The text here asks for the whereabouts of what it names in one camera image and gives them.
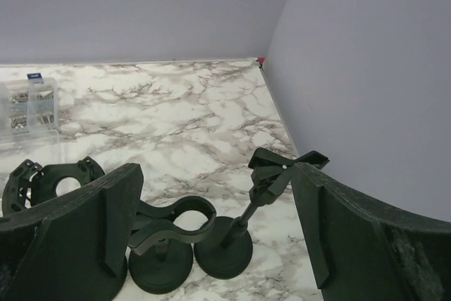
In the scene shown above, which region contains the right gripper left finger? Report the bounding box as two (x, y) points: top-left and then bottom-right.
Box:
(1, 163), (144, 300)

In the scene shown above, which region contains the shock mount desk stand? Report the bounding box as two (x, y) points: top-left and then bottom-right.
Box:
(1, 159), (125, 300)

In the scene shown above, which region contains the clip desk stand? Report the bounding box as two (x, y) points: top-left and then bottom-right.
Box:
(128, 196), (216, 295)

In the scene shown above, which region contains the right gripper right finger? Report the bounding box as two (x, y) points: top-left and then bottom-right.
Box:
(292, 164), (450, 301)

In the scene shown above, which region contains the clear screw organiser box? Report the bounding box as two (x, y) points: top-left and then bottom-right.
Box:
(1, 73), (60, 157)

